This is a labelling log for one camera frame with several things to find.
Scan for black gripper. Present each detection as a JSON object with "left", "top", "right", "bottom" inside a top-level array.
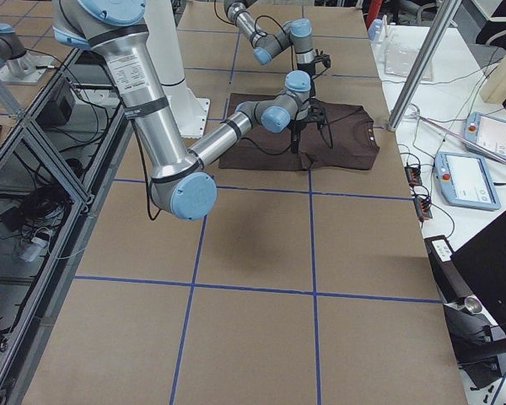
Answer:
[
  {"left": 297, "top": 49, "right": 331, "bottom": 84},
  {"left": 289, "top": 99, "right": 326, "bottom": 153}
]

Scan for dark brown t-shirt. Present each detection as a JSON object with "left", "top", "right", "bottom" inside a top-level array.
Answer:
[{"left": 218, "top": 101, "right": 380, "bottom": 171}]

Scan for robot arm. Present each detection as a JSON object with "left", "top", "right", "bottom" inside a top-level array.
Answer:
[
  {"left": 223, "top": 1, "right": 331, "bottom": 80},
  {"left": 53, "top": 1, "right": 331, "bottom": 221}
]

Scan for teach pendant near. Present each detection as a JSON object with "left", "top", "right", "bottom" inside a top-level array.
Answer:
[{"left": 434, "top": 152, "right": 501, "bottom": 211}]

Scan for teach pendant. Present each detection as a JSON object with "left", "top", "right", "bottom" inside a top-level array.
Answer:
[
  {"left": 464, "top": 112, "right": 506, "bottom": 158},
  {"left": 434, "top": 152, "right": 501, "bottom": 211}
]

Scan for teach pendant far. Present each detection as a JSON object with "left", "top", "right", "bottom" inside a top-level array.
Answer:
[{"left": 464, "top": 112, "right": 506, "bottom": 158}]

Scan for black box with label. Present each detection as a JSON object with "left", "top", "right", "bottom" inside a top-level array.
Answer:
[{"left": 424, "top": 235, "right": 472, "bottom": 303}]

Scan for black laptop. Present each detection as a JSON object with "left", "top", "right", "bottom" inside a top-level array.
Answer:
[{"left": 451, "top": 210, "right": 506, "bottom": 333}]

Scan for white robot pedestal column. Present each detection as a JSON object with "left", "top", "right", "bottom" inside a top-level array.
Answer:
[{"left": 144, "top": 0, "right": 210, "bottom": 138}]

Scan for grey aluminium frame post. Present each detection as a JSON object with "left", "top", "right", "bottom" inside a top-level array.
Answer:
[{"left": 387, "top": 0, "right": 462, "bottom": 132}]

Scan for aluminium frame cabinet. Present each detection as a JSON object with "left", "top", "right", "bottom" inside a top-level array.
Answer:
[{"left": 0, "top": 51, "right": 131, "bottom": 404}]

